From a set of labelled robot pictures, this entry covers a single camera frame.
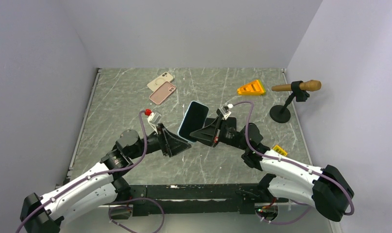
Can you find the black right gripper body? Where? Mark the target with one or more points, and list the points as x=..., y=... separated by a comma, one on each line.
x=227, y=136

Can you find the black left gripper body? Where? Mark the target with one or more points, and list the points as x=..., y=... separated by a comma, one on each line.
x=160, y=138

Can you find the black phone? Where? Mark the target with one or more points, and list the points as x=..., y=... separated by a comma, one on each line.
x=231, y=122

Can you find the pink phone case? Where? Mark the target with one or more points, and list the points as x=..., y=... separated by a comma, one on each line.
x=162, y=93

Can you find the beige phone case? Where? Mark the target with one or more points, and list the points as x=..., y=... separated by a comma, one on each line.
x=157, y=82

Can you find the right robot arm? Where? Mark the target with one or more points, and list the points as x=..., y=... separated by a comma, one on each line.
x=325, y=189

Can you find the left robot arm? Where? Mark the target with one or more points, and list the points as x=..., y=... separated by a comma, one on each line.
x=101, y=184

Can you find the yellow grid toy block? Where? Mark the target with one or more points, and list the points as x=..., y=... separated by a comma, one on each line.
x=280, y=150

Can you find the orange triangular toy block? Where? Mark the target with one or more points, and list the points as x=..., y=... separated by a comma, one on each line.
x=254, y=88

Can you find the brown microphone on stand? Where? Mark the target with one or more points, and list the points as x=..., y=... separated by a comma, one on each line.
x=299, y=91

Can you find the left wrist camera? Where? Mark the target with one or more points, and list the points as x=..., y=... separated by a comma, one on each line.
x=153, y=118

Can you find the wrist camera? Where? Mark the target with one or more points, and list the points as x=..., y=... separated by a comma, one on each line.
x=224, y=111
x=153, y=118

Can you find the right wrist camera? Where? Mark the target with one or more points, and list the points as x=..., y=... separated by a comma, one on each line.
x=224, y=111

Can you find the black base frame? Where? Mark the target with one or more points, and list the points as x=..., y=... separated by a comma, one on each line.
x=243, y=198

